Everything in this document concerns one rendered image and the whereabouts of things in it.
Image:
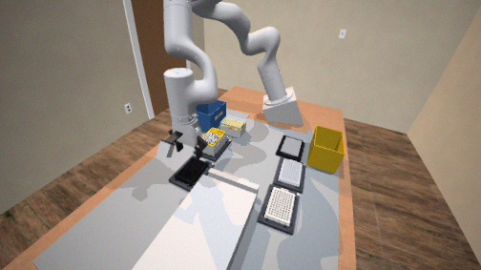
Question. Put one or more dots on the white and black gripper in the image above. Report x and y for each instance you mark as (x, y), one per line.
(191, 136)

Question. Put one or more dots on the blue open bin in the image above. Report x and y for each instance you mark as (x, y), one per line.
(210, 115)

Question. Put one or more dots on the grey bench mat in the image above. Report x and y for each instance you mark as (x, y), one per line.
(118, 231)

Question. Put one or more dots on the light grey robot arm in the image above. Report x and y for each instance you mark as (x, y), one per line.
(181, 87)

